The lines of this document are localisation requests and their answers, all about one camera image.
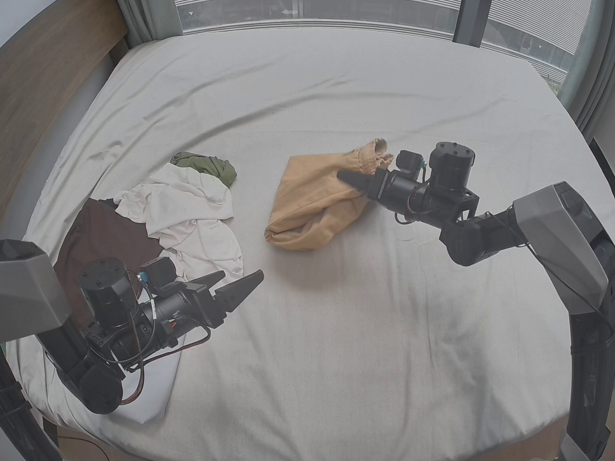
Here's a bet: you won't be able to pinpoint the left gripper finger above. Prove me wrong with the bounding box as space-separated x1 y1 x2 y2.
214 269 265 314
187 271 226 293

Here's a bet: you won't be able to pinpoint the black cable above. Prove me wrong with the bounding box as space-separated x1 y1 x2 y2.
119 326 212 406

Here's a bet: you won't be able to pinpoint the grey-green curtain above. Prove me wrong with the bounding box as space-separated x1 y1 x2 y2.
112 0 186 45
556 0 615 139

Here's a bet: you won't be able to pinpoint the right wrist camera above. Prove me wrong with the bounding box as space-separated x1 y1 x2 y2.
394 150 424 179

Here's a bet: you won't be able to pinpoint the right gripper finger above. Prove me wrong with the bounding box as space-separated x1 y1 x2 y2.
337 170 376 194

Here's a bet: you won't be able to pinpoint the tan yellow shorts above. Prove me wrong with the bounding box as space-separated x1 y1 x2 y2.
264 138 396 252

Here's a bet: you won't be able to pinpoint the bed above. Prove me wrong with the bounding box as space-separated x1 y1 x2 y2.
0 0 612 461

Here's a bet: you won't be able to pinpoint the olive green garment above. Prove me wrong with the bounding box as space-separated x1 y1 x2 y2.
170 152 237 189

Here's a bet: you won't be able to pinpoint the bluish white garment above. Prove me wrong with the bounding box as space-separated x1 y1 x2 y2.
110 346 182 426

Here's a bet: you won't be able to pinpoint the cream white garment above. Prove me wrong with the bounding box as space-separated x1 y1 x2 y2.
115 163 246 278

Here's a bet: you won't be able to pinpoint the dark brown garment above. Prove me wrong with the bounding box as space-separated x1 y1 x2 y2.
53 198 165 326

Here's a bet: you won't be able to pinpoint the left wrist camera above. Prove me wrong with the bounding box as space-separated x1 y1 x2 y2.
138 257 176 293

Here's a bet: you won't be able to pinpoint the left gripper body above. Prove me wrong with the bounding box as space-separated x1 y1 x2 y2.
153 279 230 347

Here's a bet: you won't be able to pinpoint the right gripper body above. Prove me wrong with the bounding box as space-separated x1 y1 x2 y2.
371 167 429 215

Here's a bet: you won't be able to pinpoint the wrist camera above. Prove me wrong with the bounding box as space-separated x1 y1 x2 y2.
394 150 424 179
138 257 176 293

